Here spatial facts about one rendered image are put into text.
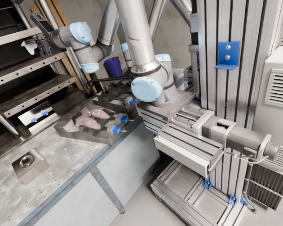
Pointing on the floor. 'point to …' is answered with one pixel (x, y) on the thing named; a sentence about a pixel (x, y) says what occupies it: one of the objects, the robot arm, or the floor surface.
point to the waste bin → (114, 67)
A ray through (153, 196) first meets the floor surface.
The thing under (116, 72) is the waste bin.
